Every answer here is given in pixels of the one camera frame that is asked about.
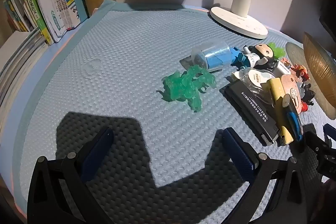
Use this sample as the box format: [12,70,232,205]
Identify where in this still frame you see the light blue plastic holder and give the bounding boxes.
[73,0,89,24]

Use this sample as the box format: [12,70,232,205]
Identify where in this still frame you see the blue textured desk mat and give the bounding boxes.
[10,0,336,224]

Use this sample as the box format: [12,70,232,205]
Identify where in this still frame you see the pink plastic gadget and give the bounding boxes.
[280,74,302,114]

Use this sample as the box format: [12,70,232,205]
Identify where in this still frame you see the black rectangular case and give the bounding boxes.
[224,80,279,146]

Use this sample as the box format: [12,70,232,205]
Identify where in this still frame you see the bright green fuzzy toy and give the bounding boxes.
[268,42,286,59]

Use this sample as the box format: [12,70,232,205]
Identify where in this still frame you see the blue handled tool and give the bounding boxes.
[285,109,304,142]

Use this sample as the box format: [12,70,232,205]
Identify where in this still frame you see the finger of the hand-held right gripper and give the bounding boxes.
[304,131,336,159]
[323,123,336,147]

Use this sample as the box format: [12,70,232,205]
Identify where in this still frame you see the clear correction tape dispenser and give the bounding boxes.
[238,67,276,105]

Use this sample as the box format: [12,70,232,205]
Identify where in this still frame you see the stack of flat books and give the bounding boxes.
[0,30,50,114]

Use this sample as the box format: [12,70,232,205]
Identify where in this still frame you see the clear jar with blue contents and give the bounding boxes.
[191,41,232,70]

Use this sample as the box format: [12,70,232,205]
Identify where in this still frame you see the white charger plug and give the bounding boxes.
[272,60,292,76]

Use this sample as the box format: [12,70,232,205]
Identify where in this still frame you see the black haired doll figure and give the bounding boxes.
[230,43,279,71]

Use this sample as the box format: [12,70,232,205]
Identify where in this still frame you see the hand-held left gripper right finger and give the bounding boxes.
[222,127,308,224]

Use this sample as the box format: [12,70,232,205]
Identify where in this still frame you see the black toy figure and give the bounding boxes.
[299,83,316,113]

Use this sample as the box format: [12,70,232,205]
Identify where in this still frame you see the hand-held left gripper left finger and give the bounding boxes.
[27,127,115,224]

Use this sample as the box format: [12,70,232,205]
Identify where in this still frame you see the translucent green toy figure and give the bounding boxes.
[157,64,218,113]

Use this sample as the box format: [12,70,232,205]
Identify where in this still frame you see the yellow utility knife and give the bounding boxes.
[265,78,294,146]

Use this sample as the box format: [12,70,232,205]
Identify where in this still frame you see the amber ribbed glass bowl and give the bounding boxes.
[303,32,336,119]

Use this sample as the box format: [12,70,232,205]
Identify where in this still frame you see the red toy figure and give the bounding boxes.
[290,64,311,82]

